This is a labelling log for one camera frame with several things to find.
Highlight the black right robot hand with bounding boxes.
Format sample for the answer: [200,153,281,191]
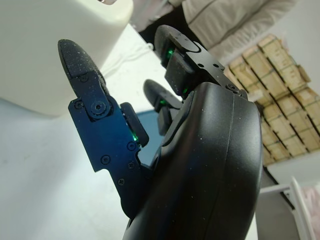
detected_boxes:
[57,24,264,240]

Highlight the person body dark trousers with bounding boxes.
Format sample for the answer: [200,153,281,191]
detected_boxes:
[129,0,300,53]

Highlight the white two-slot toaster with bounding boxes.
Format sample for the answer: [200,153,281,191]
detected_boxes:
[0,0,134,119]

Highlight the blue rectangular tray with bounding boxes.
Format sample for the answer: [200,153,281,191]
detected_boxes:
[134,109,167,169]

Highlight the stack of wooden crates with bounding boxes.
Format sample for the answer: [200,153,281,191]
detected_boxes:
[223,34,320,166]

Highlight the pink cloth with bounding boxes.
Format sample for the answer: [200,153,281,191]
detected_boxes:
[299,184,320,219]

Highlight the white frame furniture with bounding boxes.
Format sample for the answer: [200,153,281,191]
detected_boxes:
[258,174,320,240]

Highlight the white toaster power cable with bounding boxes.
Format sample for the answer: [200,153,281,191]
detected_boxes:
[101,41,156,76]

